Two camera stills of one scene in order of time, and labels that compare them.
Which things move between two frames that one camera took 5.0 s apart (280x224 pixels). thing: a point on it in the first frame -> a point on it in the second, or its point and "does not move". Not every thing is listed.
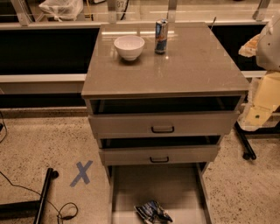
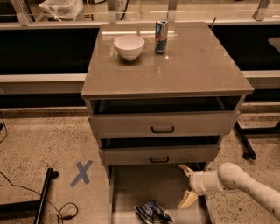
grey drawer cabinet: (160, 96) does not move
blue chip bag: (153, 213) does not move
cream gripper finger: (249, 48) -> (200, 182)
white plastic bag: (62, 9) does not move
